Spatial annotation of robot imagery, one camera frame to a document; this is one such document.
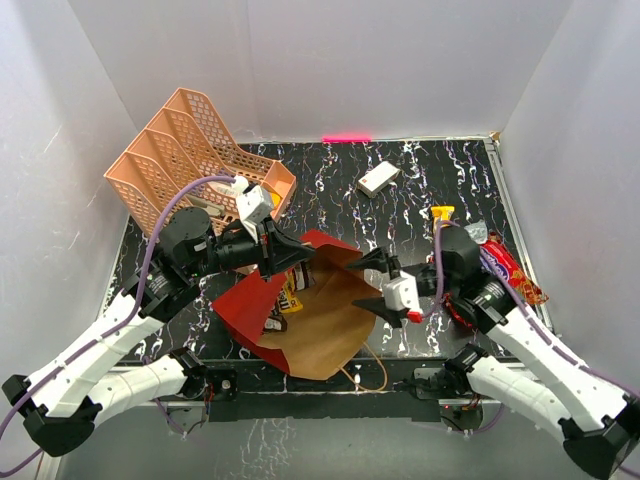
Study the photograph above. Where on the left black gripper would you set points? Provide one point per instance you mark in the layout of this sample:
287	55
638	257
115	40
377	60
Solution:
291	250

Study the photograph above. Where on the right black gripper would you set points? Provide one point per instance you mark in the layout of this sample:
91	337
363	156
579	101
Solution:
378	259

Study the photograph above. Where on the red paper bag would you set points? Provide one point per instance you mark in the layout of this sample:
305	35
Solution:
325	334

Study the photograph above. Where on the yellow candy bar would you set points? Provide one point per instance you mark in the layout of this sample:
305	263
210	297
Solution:
441	213

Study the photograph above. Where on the grey foil snack packet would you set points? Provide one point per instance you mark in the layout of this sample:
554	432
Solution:
478	231

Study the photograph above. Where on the red cookie snack bag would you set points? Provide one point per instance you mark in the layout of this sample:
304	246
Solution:
496	264

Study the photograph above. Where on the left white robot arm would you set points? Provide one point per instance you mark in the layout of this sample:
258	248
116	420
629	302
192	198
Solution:
63	403

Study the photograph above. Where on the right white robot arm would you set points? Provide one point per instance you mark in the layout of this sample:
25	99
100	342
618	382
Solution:
595	420

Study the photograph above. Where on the brown chocolate bar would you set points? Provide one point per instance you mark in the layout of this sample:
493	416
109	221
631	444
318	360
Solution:
303	277

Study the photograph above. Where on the yellow m&m packet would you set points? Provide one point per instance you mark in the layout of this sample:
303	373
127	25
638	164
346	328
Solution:
287	300

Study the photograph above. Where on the dark chocolate snack packet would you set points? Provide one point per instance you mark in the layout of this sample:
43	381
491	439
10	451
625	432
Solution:
275	323

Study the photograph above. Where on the small white cardboard box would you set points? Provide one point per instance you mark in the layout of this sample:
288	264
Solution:
377	178

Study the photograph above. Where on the peach plastic file organizer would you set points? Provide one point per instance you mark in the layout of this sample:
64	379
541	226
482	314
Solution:
185	140

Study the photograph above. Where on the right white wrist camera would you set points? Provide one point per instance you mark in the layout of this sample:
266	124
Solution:
401	297

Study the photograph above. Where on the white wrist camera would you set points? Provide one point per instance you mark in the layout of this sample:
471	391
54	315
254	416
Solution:
401	297
253	207

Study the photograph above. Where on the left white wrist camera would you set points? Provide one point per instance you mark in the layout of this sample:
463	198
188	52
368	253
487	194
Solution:
253	207

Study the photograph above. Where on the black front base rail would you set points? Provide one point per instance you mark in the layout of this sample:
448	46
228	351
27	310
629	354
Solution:
247	389

